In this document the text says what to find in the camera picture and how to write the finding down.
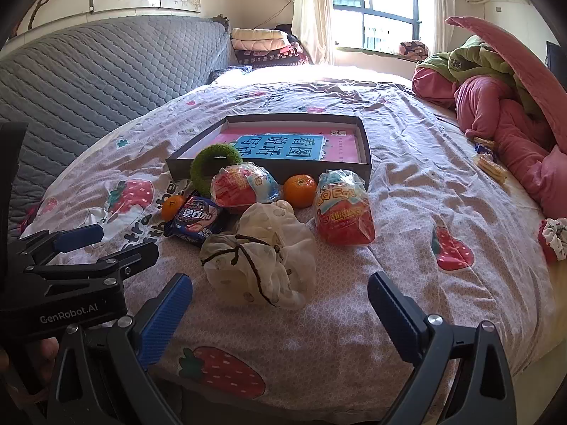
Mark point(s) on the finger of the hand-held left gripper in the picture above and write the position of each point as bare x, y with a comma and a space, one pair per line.
128, 260
79, 237

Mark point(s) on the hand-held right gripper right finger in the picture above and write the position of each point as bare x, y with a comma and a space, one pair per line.
394, 314

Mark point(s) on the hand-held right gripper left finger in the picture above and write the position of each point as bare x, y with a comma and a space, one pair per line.
164, 318

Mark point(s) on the small orange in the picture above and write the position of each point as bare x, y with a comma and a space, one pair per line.
170, 208

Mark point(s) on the blue cookie packet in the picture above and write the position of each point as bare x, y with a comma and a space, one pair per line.
195, 221

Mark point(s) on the red toy egg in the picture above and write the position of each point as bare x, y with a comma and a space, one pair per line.
234, 190
345, 217

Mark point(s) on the large orange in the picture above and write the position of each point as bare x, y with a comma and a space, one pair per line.
300, 191

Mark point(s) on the grey cardboard box tray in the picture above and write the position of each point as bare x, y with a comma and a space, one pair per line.
361, 141

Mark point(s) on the person's left hand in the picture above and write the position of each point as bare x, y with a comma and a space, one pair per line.
48, 356

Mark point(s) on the grey quilted headboard cover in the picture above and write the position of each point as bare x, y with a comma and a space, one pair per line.
110, 66

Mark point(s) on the yellow wafer packet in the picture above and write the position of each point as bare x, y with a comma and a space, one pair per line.
489, 167

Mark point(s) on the red and white scrunchie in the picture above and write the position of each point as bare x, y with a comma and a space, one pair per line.
553, 239

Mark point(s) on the pink and blue book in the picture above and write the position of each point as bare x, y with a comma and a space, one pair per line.
341, 146

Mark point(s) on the small blue snack packet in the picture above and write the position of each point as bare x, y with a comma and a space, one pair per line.
483, 145

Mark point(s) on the dark patterned pillow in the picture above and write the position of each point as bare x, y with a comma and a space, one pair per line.
234, 73

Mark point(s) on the pink fleece garment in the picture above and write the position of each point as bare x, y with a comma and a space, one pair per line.
509, 128

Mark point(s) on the dark patterned folded blanket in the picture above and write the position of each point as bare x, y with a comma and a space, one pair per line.
274, 58

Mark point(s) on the pink folded blanket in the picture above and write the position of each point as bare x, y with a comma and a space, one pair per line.
261, 45

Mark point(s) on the cream folded blanket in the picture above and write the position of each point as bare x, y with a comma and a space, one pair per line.
257, 34

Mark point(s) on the green fleece garment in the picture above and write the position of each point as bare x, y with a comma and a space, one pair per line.
469, 64

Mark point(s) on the floral folded blanket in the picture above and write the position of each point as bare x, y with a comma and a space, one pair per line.
413, 50

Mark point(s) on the pink quilted blanket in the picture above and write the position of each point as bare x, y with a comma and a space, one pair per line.
522, 62

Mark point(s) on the dark framed window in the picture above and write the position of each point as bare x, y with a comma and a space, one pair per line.
381, 13

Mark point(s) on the black television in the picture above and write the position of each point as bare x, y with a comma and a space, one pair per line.
554, 55

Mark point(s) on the cream curtain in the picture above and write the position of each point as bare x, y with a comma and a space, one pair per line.
440, 4
312, 13

